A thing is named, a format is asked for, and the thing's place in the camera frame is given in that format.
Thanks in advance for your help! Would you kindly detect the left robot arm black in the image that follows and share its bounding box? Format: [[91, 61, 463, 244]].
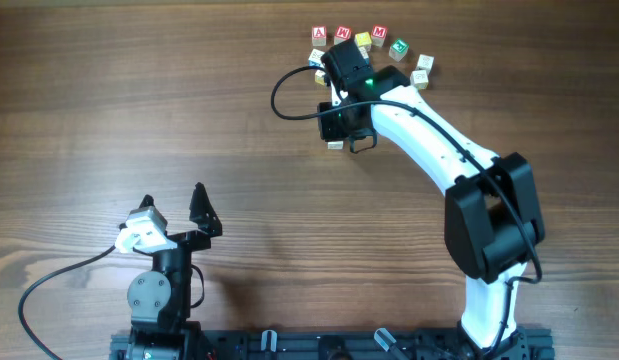
[[109, 183, 222, 360]]

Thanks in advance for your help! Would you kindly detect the yellow sided white block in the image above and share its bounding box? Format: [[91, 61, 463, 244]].
[[314, 70, 329, 86]]

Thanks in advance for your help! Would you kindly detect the yellow top block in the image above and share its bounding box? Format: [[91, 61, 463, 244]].
[[354, 32, 373, 51]]

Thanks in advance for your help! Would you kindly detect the blue sided white block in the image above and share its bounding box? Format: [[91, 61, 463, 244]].
[[308, 49, 324, 68]]

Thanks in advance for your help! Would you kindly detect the red letter W block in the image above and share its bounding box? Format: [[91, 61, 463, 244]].
[[333, 26, 351, 45]]

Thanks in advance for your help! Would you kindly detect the red letter A block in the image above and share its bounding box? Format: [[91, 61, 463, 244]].
[[311, 26, 327, 47]]

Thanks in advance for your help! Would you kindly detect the red letter M block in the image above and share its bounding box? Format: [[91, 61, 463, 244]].
[[370, 25, 388, 47]]

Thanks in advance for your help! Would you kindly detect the green top block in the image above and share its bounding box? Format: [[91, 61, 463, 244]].
[[389, 38, 409, 62]]

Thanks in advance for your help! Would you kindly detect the right camera cable black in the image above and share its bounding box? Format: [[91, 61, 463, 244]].
[[270, 65, 543, 360]]

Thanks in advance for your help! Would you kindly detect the camera cable black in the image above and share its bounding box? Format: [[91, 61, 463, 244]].
[[270, 65, 543, 360], [17, 246, 115, 360]]

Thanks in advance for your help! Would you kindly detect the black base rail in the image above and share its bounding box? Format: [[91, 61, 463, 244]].
[[108, 327, 556, 360]]

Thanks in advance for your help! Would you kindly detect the left camera cable black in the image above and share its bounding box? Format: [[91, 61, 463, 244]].
[[17, 246, 115, 360]]

